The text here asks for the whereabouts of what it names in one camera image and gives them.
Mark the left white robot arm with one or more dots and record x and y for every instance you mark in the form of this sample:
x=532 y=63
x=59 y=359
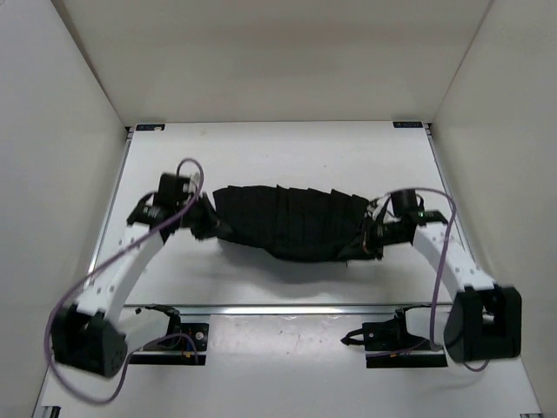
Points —
x=88 y=334

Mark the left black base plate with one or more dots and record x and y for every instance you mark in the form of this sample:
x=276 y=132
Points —
x=185 y=345

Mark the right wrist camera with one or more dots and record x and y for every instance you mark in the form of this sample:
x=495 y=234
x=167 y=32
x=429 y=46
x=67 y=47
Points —
x=395 y=205

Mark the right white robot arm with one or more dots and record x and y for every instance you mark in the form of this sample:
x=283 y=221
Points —
x=484 y=322

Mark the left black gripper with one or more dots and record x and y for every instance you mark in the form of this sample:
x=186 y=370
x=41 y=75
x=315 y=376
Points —
x=211 y=225

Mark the right blue corner sticker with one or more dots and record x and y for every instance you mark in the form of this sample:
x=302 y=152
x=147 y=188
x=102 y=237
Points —
x=407 y=125

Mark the black skirt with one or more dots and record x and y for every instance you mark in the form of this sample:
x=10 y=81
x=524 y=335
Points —
x=300 y=225

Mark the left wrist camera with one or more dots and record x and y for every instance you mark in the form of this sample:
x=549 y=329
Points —
x=175 y=190

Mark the blue corner sticker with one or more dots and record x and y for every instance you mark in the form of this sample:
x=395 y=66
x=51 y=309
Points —
x=150 y=127
x=407 y=125

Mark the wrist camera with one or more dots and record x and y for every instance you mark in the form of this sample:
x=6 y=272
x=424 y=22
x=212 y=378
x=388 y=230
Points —
x=175 y=190
x=395 y=205

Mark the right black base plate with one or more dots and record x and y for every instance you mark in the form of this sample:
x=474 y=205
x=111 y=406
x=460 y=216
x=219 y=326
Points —
x=388 y=344

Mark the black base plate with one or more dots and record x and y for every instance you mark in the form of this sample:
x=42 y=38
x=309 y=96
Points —
x=388 y=344
x=185 y=345

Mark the left blue corner sticker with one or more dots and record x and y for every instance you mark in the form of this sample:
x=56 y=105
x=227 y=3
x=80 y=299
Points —
x=150 y=127

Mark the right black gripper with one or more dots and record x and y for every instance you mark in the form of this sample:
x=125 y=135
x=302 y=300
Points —
x=368 y=246

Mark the aluminium front rail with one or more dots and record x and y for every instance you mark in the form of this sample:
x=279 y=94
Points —
x=290 y=310

